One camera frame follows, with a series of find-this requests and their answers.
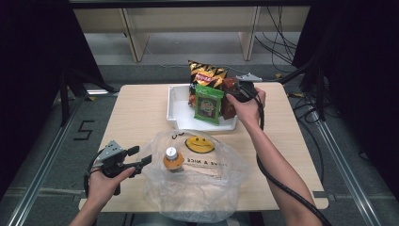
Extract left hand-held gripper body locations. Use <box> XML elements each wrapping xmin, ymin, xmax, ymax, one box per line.
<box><xmin>98</xmin><ymin>139</ymin><xmax>129</xmax><ymax>197</ymax></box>

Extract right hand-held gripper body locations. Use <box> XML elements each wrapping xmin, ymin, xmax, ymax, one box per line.
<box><xmin>232</xmin><ymin>73</ymin><xmax>263</xmax><ymax>104</ymax></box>

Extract brown box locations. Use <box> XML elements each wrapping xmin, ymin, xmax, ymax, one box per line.
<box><xmin>219</xmin><ymin>76</ymin><xmax>242</xmax><ymax>121</ymax></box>

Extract green snack packet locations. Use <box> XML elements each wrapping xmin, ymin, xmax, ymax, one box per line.
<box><xmin>193</xmin><ymin>83</ymin><xmax>226</xmax><ymax>126</ymax></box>

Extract black yellow chips bag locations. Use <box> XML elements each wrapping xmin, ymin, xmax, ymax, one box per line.
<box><xmin>187</xmin><ymin>59</ymin><xmax>229</xmax><ymax>108</ymax></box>

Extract white plastic bin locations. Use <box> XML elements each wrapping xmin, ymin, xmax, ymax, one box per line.
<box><xmin>166</xmin><ymin>83</ymin><xmax>240</xmax><ymax>133</ymax></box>

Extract clear plastic bag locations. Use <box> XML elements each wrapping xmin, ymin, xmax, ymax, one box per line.
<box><xmin>142</xmin><ymin>128</ymin><xmax>251</xmax><ymax>224</ymax></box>

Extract person's right hand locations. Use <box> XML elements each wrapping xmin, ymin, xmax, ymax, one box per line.
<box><xmin>226</xmin><ymin>87</ymin><xmax>267</xmax><ymax>127</ymax></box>

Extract person's left hand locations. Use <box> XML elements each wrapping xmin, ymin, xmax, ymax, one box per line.
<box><xmin>87</xmin><ymin>166</ymin><xmax>136</xmax><ymax>209</ymax></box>

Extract orange juice bottle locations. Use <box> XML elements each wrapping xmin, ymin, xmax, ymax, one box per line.
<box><xmin>162</xmin><ymin>146</ymin><xmax>185</xmax><ymax>173</ymax></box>

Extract black metal stand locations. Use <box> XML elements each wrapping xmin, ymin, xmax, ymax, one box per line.
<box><xmin>56</xmin><ymin>66</ymin><xmax>120</xmax><ymax>127</ymax></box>
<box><xmin>278</xmin><ymin>58</ymin><xmax>327</xmax><ymax>122</ymax></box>

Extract light wooden desk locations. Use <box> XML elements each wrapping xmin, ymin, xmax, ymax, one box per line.
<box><xmin>72</xmin><ymin>5</ymin><xmax>312</xmax><ymax>63</ymax></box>

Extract black curtain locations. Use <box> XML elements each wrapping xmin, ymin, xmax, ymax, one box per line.
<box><xmin>0</xmin><ymin>0</ymin><xmax>106</xmax><ymax>202</ymax></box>
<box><xmin>291</xmin><ymin>0</ymin><xmax>399</xmax><ymax>205</ymax></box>

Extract left hand-held gripper cable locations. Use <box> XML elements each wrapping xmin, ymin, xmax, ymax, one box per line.
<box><xmin>82</xmin><ymin>150</ymin><xmax>105</xmax><ymax>200</ymax></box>

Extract hand-held gripper cable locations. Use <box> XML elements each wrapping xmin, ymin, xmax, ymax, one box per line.
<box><xmin>82</xmin><ymin>150</ymin><xmax>105</xmax><ymax>200</ymax></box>
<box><xmin>240</xmin><ymin>86</ymin><xmax>334</xmax><ymax>226</ymax></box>

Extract black floor cables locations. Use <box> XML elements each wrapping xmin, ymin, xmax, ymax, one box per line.
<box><xmin>253</xmin><ymin>5</ymin><xmax>326</xmax><ymax>125</ymax></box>

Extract metal floor rail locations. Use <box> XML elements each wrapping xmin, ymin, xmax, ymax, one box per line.
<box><xmin>314</xmin><ymin>120</ymin><xmax>384</xmax><ymax>226</ymax></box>
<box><xmin>5</xmin><ymin>93</ymin><xmax>87</xmax><ymax>226</ymax></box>

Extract right hand-held gripper cable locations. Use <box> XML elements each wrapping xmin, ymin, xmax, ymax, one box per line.
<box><xmin>240</xmin><ymin>86</ymin><xmax>334</xmax><ymax>226</ymax></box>

